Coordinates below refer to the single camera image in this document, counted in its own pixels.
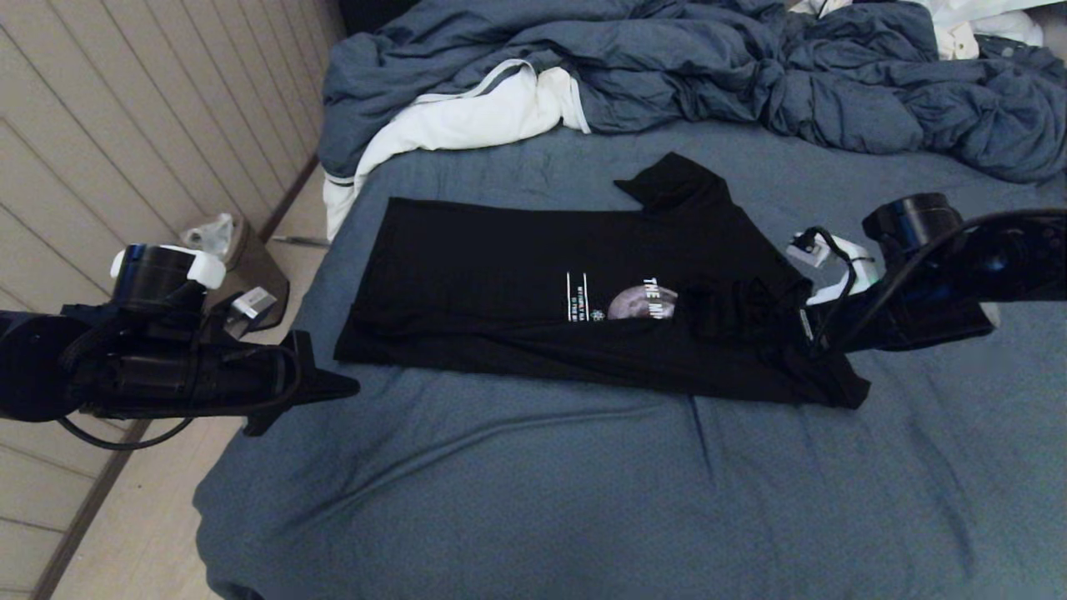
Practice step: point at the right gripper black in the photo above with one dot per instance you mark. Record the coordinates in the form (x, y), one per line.
(917, 321)

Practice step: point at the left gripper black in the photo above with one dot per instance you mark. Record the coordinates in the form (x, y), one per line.
(192, 379)

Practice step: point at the black moon print T-shirt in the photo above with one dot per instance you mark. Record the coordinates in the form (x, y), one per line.
(500, 275)

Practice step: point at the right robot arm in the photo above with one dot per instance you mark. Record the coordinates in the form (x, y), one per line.
(1034, 258)

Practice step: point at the brown trash bin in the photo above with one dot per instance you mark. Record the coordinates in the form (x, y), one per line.
(262, 267)

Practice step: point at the clear plastic bin liner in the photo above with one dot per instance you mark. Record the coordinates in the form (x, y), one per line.
(212, 233)

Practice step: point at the blue bed sheet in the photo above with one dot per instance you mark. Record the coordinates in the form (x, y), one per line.
(583, 500)

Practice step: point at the white blanket grey stripe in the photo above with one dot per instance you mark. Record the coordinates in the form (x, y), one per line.
(467, 121)

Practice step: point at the crumpled blue duvet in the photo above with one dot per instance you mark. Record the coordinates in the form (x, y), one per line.
(667, 67)

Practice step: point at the black headboard panel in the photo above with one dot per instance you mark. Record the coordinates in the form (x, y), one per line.
(367, 15)

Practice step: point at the right motor cylinder white bracket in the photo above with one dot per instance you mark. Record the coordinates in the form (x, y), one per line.
(913, 218)

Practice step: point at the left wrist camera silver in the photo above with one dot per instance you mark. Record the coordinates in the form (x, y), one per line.
(252, 302)

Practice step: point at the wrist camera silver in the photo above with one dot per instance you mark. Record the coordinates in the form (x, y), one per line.
(252, 302)
(807, 250)

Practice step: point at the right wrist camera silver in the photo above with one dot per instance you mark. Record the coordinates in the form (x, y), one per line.
(807, 250)

